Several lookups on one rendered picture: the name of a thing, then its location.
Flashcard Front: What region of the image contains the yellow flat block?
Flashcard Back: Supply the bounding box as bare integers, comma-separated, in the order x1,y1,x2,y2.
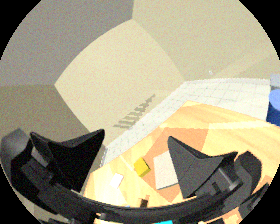
133,157,151,177

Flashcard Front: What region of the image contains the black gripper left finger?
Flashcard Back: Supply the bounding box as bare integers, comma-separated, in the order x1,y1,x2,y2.
30,129,105,193

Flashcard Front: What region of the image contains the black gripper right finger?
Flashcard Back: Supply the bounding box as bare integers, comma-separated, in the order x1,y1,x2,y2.
167,136,238,200

